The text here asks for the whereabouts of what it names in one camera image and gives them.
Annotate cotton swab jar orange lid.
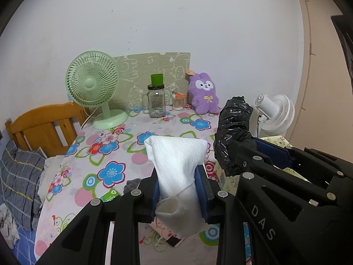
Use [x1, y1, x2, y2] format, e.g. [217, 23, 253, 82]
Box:
[172, 93, 187, 111]

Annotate green desk fan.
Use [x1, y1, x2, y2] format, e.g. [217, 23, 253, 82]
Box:
[65, 51, 128, 130]

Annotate yellow cartoon storage box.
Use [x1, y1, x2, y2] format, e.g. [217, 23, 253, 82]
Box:
[214, 135, 293, 196]

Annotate black plastic bag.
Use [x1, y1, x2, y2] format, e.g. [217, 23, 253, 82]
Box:
[213, 96, 256, 176]

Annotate purple plush bunny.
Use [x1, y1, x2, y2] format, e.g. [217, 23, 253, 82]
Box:
[188, 72, 220, 115]

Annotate dark grey sock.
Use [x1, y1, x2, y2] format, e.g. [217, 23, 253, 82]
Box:
[123, 178, 141, 194]

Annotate green cup on jar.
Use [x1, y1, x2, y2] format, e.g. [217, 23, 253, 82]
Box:
[151, 73, 164, 87]

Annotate floral tablecloth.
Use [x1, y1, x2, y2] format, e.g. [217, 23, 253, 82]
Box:
[34, 105, 219, 264]

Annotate grey plaid pillow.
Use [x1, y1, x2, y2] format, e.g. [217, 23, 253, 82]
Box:
[1, 140, 45, 231]

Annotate white standing fan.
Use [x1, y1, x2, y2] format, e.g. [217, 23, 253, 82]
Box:
[254, 94, 295, 136]

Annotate green tissue pack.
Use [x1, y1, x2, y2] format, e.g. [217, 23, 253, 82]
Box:
[100, 188, 120, 202]

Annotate crumpled white cloth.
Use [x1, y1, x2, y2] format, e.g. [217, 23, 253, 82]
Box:
[0, 203, 20, 250]

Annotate glass mason jar mug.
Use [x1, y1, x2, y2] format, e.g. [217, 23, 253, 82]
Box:
[142, 84, 166, 118]

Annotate white sock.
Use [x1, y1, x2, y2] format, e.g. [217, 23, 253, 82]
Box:
[144, 135, 208, 239]

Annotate green patterned board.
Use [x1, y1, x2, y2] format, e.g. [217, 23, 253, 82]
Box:
[109, 52, 190, 110]

